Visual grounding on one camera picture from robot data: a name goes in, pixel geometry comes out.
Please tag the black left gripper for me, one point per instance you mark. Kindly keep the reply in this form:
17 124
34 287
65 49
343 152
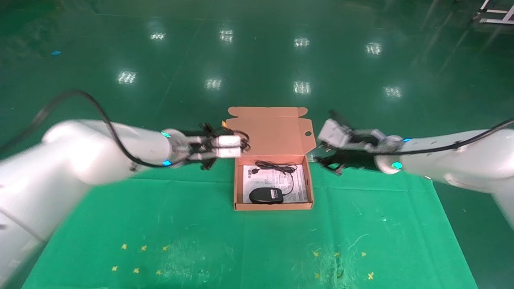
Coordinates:
200 150

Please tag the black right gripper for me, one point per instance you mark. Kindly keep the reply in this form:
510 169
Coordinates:
361 140

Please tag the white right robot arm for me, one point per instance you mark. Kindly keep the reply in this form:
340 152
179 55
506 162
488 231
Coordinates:
461 160

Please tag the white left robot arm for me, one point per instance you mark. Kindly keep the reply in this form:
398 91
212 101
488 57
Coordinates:
80 152

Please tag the orange cardboard box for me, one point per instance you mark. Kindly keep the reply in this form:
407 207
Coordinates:
269 132

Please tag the white printed paper sheet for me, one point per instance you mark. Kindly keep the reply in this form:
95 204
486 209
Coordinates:
273 178

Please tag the green table mat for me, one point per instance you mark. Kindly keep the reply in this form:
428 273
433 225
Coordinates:
200 233

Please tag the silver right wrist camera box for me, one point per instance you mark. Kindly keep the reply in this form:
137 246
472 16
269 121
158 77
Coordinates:
333 134

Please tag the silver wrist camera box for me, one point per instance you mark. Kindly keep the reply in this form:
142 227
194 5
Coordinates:
229 141
333 134

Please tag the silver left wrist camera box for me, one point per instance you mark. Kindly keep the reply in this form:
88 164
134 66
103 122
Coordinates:
229 141

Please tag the white metal frame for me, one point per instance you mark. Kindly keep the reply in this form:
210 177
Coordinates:
500 20

